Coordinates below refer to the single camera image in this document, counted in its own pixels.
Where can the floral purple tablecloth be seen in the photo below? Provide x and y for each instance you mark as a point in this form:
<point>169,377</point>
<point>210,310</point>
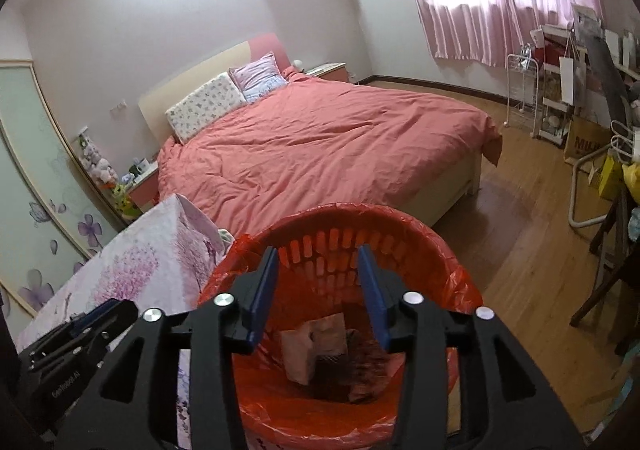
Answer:
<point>140,270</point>

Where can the white storage cart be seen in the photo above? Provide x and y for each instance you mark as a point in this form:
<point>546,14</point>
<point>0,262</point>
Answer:
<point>550,120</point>

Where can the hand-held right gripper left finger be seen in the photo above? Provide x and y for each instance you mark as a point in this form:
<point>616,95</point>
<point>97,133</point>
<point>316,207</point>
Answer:
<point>262,300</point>

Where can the pink nightstand with book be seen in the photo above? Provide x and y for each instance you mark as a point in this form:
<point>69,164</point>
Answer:
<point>327,71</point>

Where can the white wall socket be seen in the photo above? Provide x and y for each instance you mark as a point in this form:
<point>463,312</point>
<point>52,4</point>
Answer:
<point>118,107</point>

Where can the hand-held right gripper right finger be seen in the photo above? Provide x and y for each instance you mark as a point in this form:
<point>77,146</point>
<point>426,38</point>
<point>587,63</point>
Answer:
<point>374,300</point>

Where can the red plastic laundry basket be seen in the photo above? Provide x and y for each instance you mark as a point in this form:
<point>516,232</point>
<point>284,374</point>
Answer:
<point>280,410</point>

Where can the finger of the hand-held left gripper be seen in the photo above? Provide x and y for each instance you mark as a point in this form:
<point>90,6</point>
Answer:
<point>70,347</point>
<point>107,314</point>

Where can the small white round lamp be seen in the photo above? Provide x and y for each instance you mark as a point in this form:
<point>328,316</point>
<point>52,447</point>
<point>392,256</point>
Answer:
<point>298,64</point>

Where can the bed with salmon duvet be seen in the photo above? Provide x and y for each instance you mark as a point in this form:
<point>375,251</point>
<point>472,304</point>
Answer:
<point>325,145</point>

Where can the orange plastic laundry basket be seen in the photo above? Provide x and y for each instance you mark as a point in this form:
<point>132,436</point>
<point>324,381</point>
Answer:
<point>325,245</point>

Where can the plaid fabric scrunchie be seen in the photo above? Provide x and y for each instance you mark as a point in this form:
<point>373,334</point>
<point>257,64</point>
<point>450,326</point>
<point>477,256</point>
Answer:
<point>365,372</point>

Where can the pink striped pillow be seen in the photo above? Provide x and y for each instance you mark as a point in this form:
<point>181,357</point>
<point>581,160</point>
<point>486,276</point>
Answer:
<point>257,78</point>

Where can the white metal tube frame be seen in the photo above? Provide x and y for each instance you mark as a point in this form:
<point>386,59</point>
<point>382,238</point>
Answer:
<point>574,200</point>

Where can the hanging plush toys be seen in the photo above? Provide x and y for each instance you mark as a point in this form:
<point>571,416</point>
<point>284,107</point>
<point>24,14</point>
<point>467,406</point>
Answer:
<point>100,163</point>

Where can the brown paper bag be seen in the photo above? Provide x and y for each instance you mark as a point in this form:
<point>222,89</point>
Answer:
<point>585,143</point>

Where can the white paper bag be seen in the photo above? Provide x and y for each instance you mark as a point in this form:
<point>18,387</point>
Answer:
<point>570,80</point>

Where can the yellow plastic bag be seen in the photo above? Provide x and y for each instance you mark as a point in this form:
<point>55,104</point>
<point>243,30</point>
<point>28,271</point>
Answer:
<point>612,178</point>

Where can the white tissue paper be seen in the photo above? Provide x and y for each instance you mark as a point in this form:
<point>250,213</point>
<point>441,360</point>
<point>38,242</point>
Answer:
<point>300,355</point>

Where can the wardrobe with flower print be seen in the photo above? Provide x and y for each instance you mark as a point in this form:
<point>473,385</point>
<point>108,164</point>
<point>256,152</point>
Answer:
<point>40,170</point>

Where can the yellow green plush toy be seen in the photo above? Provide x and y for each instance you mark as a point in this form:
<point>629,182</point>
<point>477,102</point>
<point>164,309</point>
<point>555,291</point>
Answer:
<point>125,200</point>

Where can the dark wooden chair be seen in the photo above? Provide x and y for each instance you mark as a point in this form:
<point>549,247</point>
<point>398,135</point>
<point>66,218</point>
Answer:
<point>615,280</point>

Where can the pink nightstand with mug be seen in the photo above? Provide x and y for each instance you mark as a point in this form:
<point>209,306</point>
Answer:
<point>142,190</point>

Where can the grey board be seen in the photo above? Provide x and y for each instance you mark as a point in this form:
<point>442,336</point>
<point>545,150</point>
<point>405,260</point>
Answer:
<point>607,80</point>

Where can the white floral pillow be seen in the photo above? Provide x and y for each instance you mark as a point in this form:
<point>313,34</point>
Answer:
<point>205,105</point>

